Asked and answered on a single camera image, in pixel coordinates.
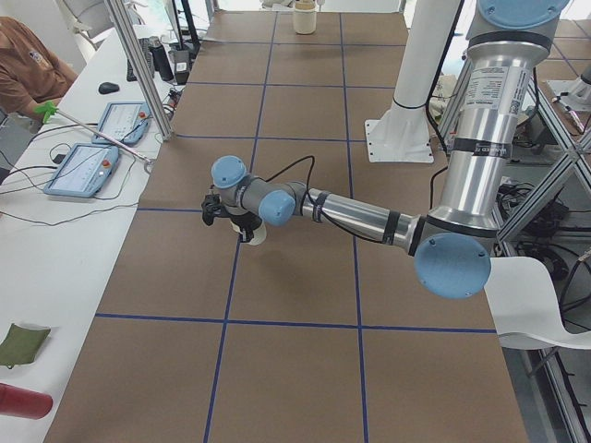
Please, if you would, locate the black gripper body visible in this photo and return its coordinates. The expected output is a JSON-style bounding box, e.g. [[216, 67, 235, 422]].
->
[[230, 212, 264, 232]]

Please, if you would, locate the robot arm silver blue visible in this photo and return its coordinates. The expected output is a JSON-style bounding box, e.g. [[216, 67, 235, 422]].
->
[[201, 1, 564, 299]]

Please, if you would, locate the upper blue teach pendant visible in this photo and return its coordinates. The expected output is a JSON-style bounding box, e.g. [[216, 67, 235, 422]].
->
[[97, 102, 151, 146]]

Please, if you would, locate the blue teach pendant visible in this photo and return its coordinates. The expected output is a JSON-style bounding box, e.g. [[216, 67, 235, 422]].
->
[[43, 143, 119, 198], [97, 102, 151, 146]]

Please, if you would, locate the lower blue teach pendant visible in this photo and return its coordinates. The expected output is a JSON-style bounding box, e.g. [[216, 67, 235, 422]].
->
[[43, 143, 119, 198]]

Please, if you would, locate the black water bottle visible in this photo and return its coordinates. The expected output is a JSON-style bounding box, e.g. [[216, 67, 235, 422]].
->
[[150, 41, 174, 81]]

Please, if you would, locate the black computer mouse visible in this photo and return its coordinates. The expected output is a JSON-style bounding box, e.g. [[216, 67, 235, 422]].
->
[[98, 82, 120, 95]]

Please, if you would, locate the black keyboard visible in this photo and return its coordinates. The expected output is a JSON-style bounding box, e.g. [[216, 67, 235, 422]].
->
[[126, 37, 156, 83]]

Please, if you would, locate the cream cylindrical container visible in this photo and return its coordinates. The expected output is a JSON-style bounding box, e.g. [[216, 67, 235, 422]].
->
[[292, 0, 317, 35]]

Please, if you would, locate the green cloth pouch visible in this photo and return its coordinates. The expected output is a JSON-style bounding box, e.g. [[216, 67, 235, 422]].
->
[[1, 323, 51, 369]]

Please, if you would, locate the person in brown shirt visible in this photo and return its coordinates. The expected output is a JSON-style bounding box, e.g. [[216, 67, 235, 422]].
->
[[1, 17, 78, 122]]

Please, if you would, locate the white chair seat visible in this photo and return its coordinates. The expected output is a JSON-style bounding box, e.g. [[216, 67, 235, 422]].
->
[[485, 257, 590, 350]]

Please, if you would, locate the red cylinder bottle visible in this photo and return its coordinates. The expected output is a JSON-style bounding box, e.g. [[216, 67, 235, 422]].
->
[[1, 383, 54, 420]]

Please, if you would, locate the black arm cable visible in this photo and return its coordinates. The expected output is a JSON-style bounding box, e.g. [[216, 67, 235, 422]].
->
[[262, 155, 318, 195]]

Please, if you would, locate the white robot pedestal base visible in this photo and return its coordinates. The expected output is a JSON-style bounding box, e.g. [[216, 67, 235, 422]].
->
[[365, 0, 463, 163]]

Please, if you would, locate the metal rod green handle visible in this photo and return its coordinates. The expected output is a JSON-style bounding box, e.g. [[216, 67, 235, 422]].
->
[[33, 101, 155, 174]]

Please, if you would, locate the aluminium frame post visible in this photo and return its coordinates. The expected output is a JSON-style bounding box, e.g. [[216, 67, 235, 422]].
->
[[104, 0, 173, 140]]

